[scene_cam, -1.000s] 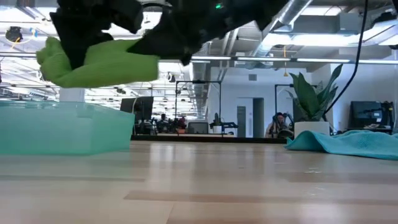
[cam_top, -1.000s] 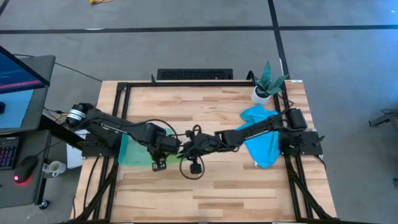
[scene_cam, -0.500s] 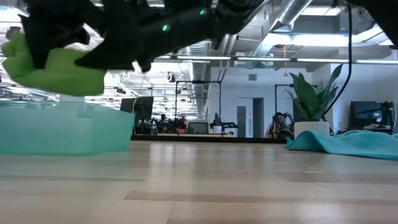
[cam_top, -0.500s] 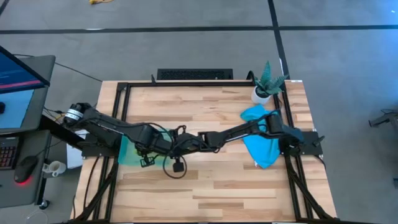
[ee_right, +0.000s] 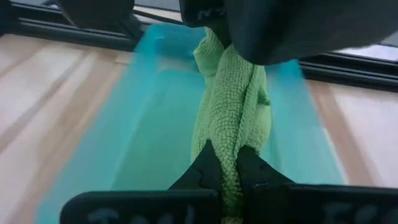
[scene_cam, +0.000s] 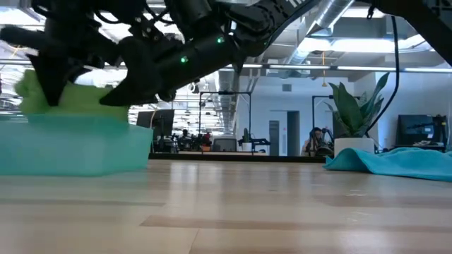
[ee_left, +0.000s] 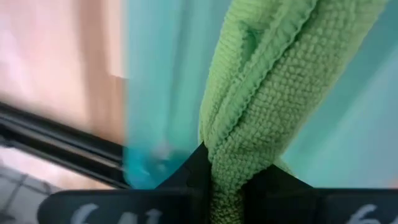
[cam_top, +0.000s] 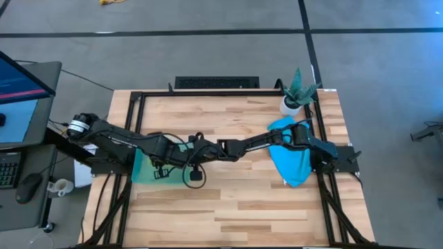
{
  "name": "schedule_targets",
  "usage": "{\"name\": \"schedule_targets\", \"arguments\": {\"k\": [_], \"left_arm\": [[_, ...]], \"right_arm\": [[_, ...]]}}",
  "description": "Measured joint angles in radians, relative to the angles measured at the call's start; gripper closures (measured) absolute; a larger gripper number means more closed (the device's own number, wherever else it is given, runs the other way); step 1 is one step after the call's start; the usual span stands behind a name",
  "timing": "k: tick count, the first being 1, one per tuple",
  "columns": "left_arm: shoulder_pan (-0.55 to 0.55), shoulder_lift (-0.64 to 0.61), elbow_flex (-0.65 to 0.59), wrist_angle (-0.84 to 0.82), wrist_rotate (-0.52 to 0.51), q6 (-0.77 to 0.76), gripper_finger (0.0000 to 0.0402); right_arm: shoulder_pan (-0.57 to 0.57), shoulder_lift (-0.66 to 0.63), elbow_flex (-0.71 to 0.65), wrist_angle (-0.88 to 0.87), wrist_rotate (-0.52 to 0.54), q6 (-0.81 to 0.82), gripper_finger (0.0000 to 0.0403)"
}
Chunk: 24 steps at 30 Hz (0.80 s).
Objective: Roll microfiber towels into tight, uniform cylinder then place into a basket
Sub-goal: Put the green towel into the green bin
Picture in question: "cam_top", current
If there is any teal translucent plastic basket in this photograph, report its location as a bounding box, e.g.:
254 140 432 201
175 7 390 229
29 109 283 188
130 147 192 185

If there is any blue microfiber towel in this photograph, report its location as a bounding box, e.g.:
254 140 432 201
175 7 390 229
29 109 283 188
266 116 312 188

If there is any black floor vent grille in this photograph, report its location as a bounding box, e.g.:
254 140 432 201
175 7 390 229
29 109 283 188
174 75 260 90

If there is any green plant in white pot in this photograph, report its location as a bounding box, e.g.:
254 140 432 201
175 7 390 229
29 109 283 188
279 68 322 118

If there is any white paper sheet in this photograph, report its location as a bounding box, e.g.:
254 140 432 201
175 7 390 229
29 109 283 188
73 145 96 187

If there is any white mug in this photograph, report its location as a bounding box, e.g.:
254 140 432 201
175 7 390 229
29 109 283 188
46 178 75 197

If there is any grey desk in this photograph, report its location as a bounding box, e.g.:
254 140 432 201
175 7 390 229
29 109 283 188
0 61 63 232

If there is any black computer mouse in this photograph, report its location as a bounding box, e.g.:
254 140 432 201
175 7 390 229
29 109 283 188
15 172 43 204

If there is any black keyboard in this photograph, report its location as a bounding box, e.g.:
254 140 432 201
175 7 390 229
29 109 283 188
0 151 21 190

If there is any desk computer monitor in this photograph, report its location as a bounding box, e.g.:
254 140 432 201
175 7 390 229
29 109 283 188
0 50 57 105

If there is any black left wrist camera cable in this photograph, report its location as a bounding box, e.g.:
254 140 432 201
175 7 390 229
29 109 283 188
152 131 208 190

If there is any black aluminium table frame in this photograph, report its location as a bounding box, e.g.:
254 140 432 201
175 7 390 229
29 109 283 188
44 90 378 249

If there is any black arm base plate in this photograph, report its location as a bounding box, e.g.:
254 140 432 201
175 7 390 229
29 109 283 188
311 145 360 174
90 148 134 176

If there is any thin black floor cable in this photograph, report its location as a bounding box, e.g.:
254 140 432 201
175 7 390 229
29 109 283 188
13 60 115 93

